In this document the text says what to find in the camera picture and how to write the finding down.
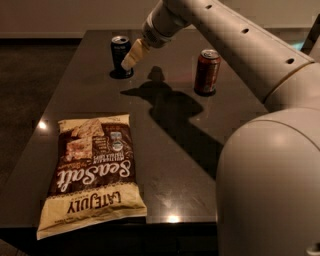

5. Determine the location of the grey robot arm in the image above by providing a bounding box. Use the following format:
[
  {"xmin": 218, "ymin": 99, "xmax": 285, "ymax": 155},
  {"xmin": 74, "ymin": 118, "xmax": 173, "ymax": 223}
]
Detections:
[{"xmin": 122, "ymin": 0, "xmax": 320, "ymax": 256}]

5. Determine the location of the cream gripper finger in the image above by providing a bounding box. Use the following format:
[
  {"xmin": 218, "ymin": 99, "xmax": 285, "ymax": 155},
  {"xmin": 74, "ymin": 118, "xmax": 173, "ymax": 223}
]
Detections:
[{"xmin": 121, "ymin": 38, "xmax": 150, "ymax": 70}]

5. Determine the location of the dark blue pepsi can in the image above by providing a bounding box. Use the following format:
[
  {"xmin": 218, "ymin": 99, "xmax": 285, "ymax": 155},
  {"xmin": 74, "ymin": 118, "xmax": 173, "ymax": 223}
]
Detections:
[{"xmin": 110, "ymin": 35, "xmax": 133, "ymax": 79}]

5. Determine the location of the red-brown soda can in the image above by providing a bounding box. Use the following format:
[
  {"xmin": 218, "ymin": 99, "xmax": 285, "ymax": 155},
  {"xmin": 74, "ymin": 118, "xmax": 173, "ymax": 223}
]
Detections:
[{"xmin": 194, "ymin": 49, "xmax": 221, "ymax": 96}]

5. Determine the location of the Late July chips bag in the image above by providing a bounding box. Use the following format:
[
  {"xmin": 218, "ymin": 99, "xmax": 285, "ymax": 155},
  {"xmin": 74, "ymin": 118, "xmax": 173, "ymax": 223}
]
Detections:
[{"xmin": 37, "ymin": 114, "xmax": 147, "ymax": 240}]

